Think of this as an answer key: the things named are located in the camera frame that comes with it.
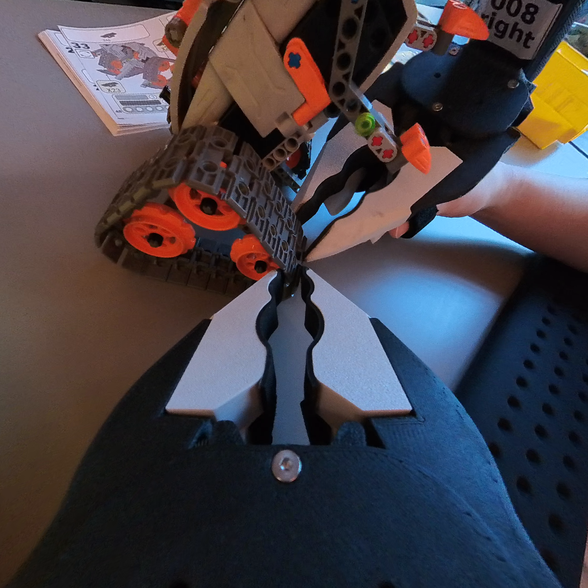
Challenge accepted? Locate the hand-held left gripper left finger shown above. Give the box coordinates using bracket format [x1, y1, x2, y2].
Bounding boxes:
[164, 271, 282, 445]

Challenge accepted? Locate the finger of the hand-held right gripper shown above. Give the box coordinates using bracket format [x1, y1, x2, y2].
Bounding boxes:
[292, 98, 400, 226]
[305, 146, 464, 263]

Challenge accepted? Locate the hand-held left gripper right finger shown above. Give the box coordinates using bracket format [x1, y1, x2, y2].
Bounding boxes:
[299, 268, 413, 445]

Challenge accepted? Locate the grey orange tracked toy robot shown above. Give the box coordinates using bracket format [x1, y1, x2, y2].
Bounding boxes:
[94, 0, 490, 295]

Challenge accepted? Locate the person's right forearm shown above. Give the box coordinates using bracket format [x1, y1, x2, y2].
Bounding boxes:
[503, 168, 588, 273]

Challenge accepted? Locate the grey desk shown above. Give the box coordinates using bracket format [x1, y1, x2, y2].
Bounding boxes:
[0, 0, 588, 588]

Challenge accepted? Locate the person's right hand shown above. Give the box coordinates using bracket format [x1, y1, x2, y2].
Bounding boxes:
[389, 162, 511, 240]

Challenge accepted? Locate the yellow plastic box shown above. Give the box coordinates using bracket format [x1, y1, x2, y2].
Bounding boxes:
[517, 41, 588, 150]

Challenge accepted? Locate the white instruction booklet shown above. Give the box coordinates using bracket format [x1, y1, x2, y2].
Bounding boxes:
[38, 11, 182, 137]

